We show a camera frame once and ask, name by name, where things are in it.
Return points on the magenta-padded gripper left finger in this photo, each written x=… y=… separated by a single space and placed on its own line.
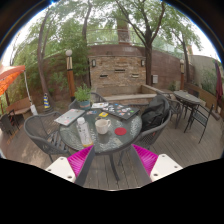
x=80 y=161

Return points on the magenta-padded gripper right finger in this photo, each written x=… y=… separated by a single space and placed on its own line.
x=146 y=160

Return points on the clear plastic drink bottle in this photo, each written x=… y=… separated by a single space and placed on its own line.
x=85 y=133

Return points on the grey woven armchair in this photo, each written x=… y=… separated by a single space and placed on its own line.
x=36 y=128
x=97 y=97
x=151 y=136

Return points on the flat round red coaster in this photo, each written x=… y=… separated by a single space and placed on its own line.
x=120 y=131

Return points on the white ceramic mug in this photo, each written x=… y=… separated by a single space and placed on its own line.
x=101 y=126

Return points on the silver laptop with stickers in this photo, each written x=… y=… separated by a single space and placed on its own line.
x=69 y=117

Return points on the black backpack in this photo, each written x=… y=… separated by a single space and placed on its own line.
x=154 y=113

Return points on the blue printed card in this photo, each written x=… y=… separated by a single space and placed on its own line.
x=91 y=112

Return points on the yellow card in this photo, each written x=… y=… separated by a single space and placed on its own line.
x=103 y=114

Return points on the black laptop with stickers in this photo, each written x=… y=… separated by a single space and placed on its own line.
x=120 y=111

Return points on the white printed booklet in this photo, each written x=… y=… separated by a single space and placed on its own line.
x=99 y=105

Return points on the green potted plant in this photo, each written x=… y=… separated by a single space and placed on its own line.
x=83 y=95

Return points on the black metal chair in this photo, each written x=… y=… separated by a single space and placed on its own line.
x=200 y=118
x=6 y=123

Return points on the blue yellow striped cone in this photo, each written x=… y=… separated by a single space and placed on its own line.
x=46 y=101

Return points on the round dark patio table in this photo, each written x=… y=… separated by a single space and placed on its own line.
x=186 y=97

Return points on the wooden bench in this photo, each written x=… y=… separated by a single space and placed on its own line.
x=20 y=106

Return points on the tree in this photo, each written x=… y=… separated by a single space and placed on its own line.
x=148 y=60
x=186 y=56
x=86 y=26
x=41 y=66

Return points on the orange patio umbrella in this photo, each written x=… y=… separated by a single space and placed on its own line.
x=10 y=75

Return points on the grey wall box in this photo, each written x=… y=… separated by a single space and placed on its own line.
x=155 y=79

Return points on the wooden globe lamp post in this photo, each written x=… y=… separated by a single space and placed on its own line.
x=182 y=75
x=70 y=76

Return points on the black wall lantern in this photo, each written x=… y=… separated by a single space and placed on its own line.
x=93 y=63
x=143 y=62

